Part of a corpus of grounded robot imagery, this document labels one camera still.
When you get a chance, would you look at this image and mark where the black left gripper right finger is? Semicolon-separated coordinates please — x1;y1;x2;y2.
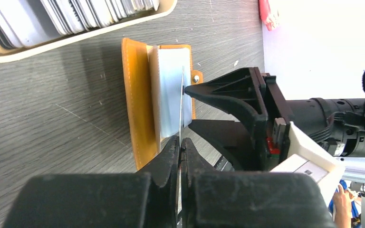
181;138;335;228

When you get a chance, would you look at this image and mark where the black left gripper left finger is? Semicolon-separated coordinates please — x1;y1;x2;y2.
3;136;180;228

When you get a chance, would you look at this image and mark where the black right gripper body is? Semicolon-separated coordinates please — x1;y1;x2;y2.
259;73;293;171

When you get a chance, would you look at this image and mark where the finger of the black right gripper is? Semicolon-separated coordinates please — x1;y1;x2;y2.
189;119;258;171
184;67;269;139

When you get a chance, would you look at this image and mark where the dark credit card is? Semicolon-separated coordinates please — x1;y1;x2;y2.
178;66;185;145

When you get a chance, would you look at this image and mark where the orange leather card holder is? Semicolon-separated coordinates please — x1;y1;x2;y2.
121;38;192;170

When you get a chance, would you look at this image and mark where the beige oval card tray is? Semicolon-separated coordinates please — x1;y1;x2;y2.
0;0;177;63

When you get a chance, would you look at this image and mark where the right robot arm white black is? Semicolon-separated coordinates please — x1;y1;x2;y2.
184;67;365;171

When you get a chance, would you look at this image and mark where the stack of credit cards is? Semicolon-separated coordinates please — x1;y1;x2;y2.
0;0;160;54

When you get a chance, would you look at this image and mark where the pink crumpled cloth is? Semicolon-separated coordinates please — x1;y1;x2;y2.
259;0;280;31

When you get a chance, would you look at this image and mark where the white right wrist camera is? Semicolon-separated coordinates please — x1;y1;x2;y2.
271;122;346;206

